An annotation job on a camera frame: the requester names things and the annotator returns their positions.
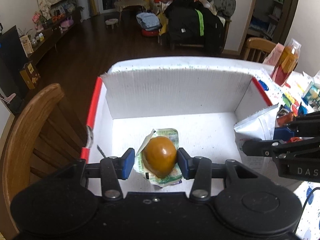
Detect white snack packet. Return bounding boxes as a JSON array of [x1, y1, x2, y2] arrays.
[[234, 104, 279, 174]]

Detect brown egg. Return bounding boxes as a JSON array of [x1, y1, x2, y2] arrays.
[[133, 128, 182, 188]]

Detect dark red foil bag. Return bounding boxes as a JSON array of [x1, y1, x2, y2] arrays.
[[276, 112, 295, 127]]

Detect blue snack packet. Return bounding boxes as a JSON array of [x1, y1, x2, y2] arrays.
[[298, 104, 308, 116]]

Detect balloon pattern tablecloth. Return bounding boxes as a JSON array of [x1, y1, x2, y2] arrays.
[[107, 56, 320, 240]]

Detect green tissue pack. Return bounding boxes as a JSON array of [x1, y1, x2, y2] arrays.
[[302, 72, 320, 112]]

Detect red white cardboard box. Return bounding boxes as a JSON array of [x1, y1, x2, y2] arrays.
[[80, 64, 301, 198]]

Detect orange drink bottle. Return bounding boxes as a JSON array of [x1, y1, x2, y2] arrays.
[[271, 38, 302, 87]]

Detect pink cloth on chair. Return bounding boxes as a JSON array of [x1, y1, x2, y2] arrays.
[[263, 43, 285, 67]]

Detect wooden chair near box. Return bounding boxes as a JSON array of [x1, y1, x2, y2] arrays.
[[1, 83, 87, 239]]

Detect wooden chair far side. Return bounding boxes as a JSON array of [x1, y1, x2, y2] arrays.
[[242, 37, 276, 63]]

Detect yellow brown box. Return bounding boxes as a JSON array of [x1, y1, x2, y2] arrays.
[[20, 62, 41, 89]]

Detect dark tv cabinet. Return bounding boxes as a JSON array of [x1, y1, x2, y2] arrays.
[[0, 11, 82, 106]]

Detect black jacket green stripe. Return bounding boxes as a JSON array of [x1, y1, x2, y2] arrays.
[[164, 0, 224, 54]]

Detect grey clothes pile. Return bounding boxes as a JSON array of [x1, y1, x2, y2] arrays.
[[207, 0, 236, 18]]

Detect small white stool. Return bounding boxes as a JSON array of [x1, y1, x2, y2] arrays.
[[105, 18, 119, 30]]

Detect blue folded cloth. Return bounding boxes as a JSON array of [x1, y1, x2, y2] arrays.
[[136, 12, 162, 31]]

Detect black cable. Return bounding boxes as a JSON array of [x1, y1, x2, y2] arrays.
[[293, 186, 320, 233]]

